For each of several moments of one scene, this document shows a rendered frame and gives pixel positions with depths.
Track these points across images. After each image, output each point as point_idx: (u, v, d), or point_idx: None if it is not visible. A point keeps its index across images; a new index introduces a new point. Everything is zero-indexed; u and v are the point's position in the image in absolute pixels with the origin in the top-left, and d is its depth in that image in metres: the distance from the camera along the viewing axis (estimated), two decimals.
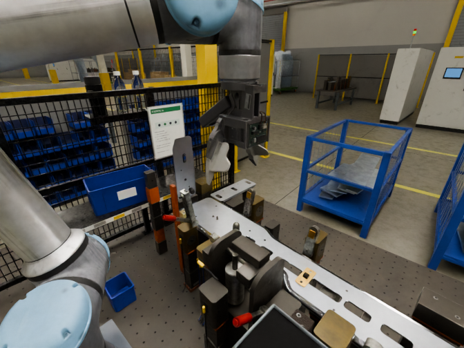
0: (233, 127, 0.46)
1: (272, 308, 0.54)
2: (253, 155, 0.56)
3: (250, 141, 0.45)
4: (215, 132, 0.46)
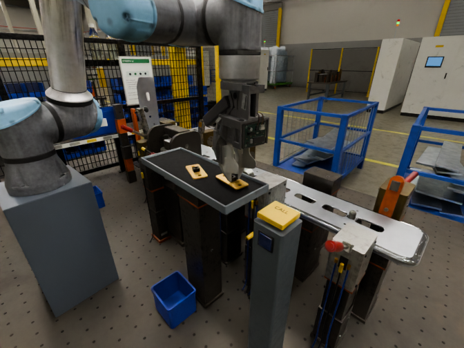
0: (230, 127, 0.46)
1: (179, 149, 0.78)
2: (239, 166, 0.53)
3: (246, 142, 0.44)
4: (215, 140, 0.48)
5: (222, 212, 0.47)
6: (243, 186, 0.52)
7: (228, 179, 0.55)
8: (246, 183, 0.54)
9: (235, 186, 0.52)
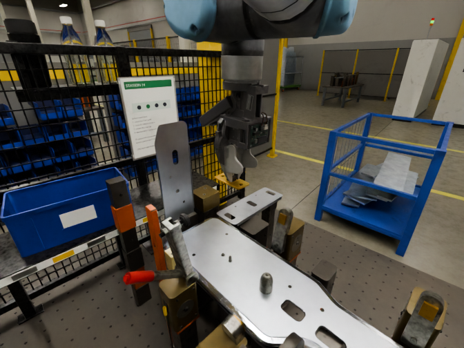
0: (234, 128, 0.46)
1: None
2: None
3: (251, 142, 0.45)
4: (217, 141, 0.47)
5: None
6: (244, 185, 0.53)
7: (228, 179, 0.55)
8: (247, 182, 0.54)
9: (236, 186, 0.52)
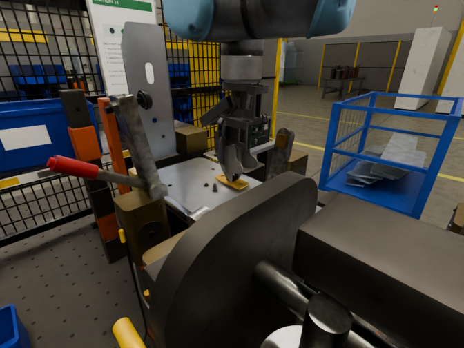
0: (233, 128, 0.46)
1: None
2: None
3: (251, 142, 0.45)
4: (217, 141, 0.47)
5: None
6: (244, 185, 0.53)
7: (228, 180, 0.55)
8: (247, 182, 0.54)
9: (236, 186, 0.52)
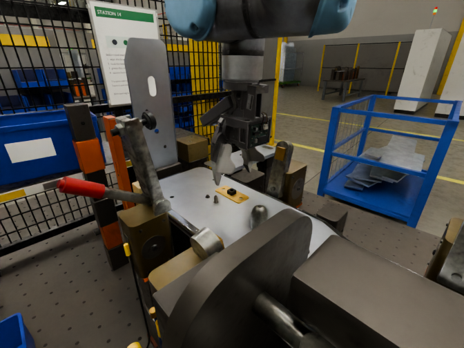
0: (234, 127, 0.46)
1: None
2: (248, 161, 0.55)
3: (252, 142, 0.45)
4: (216, 135, 0.47)
5: None
6: (244, 199, 0.54)
7: (228, 193, 0.56)
8: (246, 195, 0.56)
9: (236, 200, 0.54)
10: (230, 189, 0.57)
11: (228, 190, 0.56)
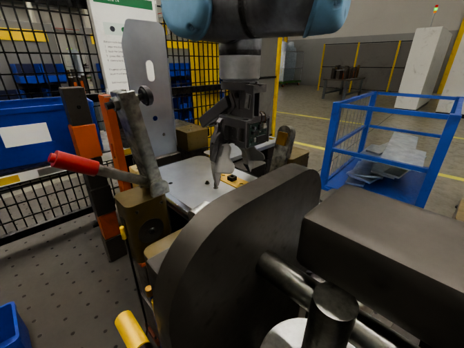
0: (233, 127, 0.46)
1: None
2: (248, 160, 0.55)
3: (250, 141, 0.45)
4: (215, 135, 0.47)
5: None
6: None
7: (228, 179, 0.55)
8: (248, 181, 0.54)
9: (237, 186, 0.52)
10: (230, 175, 0.55)
11: (228, 177, 0.54)
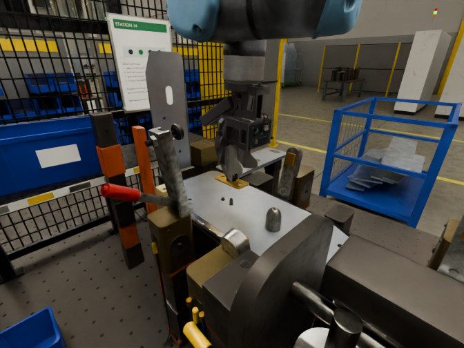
0: (235, 128, 0.46)
1: None
2: None
3: (252, 143, 0.45)
4: (218, 141, 0.47)
5: None
6: (244, 185, 0.53)
7: (228, 180, 0.55)
8: (247, 182, 0.54)
9: (236, 186, 0.52)
10: None
11: None
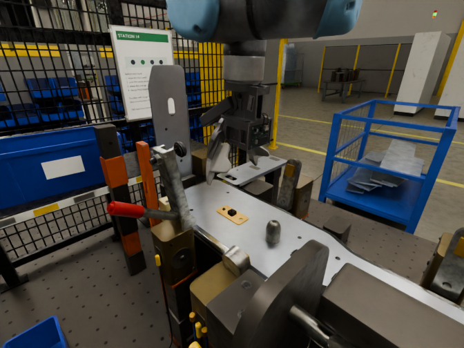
0: (235, 128, 0.46)
1: None
2: (253, 156, 0.56)
3: (252, 143, 0.45)
4: (216, 132, 0.46)
5: None
6: (244, 220, 0.57)
7: (228, 214, 0.59)
8: (246, 217, 0.58)
9: (237, 221, 0.56)
10: (230, 210, 0.59)
11: (228, 212, 0.58)
